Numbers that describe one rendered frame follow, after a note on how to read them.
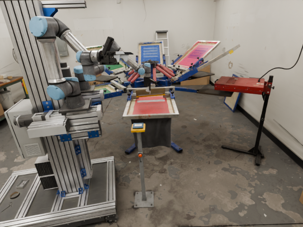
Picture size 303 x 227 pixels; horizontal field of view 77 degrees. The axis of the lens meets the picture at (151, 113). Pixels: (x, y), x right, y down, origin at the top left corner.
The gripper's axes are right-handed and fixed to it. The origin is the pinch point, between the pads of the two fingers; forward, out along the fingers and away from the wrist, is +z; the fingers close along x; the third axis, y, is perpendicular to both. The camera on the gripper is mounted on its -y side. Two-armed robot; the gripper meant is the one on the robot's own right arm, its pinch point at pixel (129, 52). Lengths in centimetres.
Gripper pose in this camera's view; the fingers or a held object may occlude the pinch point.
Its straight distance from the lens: 120.7
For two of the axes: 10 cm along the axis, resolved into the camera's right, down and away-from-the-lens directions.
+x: -2.5, 2.7, -9.3
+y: 0.1, 9.6, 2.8
